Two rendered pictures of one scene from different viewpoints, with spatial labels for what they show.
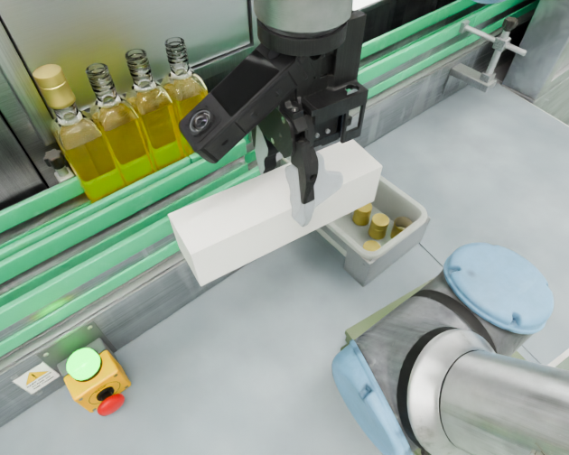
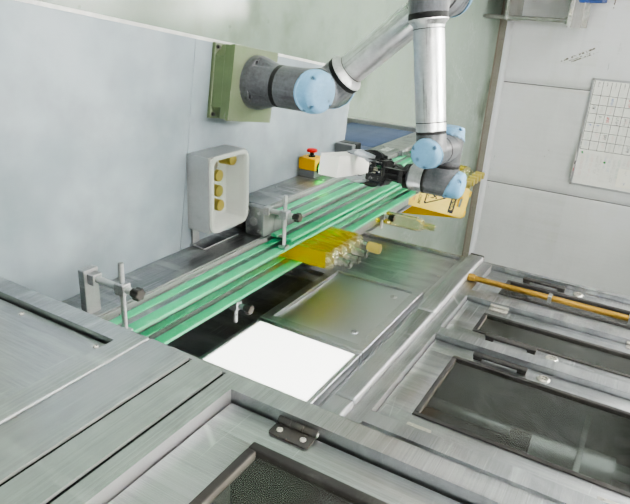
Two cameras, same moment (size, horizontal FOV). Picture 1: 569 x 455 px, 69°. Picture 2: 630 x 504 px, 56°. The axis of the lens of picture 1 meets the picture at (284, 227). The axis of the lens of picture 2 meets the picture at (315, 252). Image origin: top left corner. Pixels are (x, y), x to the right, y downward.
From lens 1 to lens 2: 1.85 m
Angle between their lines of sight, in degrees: 78
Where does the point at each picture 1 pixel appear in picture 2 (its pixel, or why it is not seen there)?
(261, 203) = (360, 162)
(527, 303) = (326, 79)
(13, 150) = not seen: hidden behind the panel
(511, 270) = (319, 93)
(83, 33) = (356, 291)
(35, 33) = (370, 286)
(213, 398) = (285, 132)
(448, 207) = (154, 169)
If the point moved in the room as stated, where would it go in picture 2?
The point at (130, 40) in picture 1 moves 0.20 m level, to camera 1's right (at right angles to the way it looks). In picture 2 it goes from (338, 296) to (316, 276)
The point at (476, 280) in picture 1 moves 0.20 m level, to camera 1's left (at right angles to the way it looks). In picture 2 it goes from (329, 98) to (351, 136)
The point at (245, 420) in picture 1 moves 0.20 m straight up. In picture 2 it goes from (282, 116) to (334, 124)
